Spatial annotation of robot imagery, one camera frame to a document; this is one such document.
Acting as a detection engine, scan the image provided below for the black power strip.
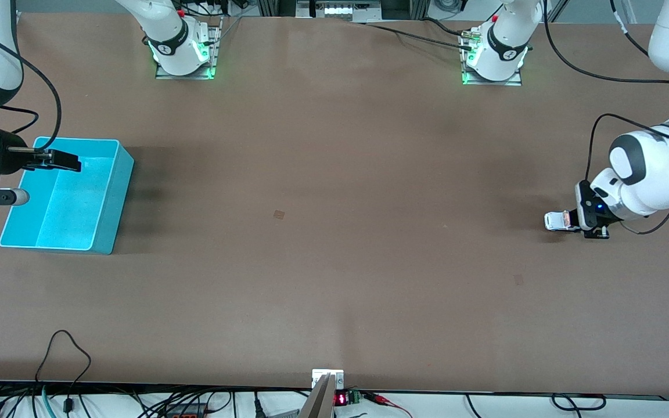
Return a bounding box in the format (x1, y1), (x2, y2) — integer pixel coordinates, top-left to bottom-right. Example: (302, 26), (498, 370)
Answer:
(160, 403), (210, 418)

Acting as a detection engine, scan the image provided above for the black looped cable with adapter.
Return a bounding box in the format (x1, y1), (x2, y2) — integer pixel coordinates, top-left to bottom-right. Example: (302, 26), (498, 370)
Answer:
(35, 330), (92, 413)

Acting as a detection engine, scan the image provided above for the thin black table cable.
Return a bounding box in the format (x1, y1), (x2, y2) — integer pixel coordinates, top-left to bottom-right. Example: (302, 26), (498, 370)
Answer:
(422, 17), (469, 37)

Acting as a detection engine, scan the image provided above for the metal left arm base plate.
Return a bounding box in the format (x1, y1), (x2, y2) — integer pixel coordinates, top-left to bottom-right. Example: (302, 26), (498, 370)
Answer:
(459, 29), (523, 87)

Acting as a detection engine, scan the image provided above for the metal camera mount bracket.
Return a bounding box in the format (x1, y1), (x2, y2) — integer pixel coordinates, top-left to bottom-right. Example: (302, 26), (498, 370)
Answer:
(298, 369), (345, 418)

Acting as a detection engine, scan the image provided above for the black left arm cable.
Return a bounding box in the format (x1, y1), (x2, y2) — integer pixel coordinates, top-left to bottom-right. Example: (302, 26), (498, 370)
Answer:
(542, 0), (669, 236)

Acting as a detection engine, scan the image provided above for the white jeep toy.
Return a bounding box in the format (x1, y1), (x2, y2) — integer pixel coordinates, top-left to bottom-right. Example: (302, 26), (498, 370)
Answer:
(544, 210), (580, 233)

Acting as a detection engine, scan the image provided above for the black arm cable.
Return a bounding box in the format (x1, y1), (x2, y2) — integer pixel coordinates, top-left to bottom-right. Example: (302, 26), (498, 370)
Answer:
(0, 26), (62, 153)
(542, 0), (669, 236)

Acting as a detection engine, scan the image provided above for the black coiled cable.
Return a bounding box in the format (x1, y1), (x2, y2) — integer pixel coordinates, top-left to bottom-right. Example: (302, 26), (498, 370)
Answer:
(551, 394), (607, 412)

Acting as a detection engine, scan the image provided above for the red clip wire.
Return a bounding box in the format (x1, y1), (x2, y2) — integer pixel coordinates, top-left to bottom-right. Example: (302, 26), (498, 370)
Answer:
(364, 392), (413, 418)

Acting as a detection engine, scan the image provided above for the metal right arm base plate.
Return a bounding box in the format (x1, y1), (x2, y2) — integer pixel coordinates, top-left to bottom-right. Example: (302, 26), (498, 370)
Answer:
(154, 16), (224, 80)

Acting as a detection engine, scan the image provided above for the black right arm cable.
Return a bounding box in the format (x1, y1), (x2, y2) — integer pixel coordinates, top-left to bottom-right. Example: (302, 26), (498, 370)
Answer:
(0, 26), (62, 153)

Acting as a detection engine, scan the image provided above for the cyan plastic bin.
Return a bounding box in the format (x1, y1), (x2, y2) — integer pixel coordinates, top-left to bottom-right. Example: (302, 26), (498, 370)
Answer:
(0, 137), (135, 255)

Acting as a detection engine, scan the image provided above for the thick black table cable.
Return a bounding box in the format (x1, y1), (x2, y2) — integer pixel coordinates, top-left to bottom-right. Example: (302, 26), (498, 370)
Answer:
(362, 23), (476, 52)

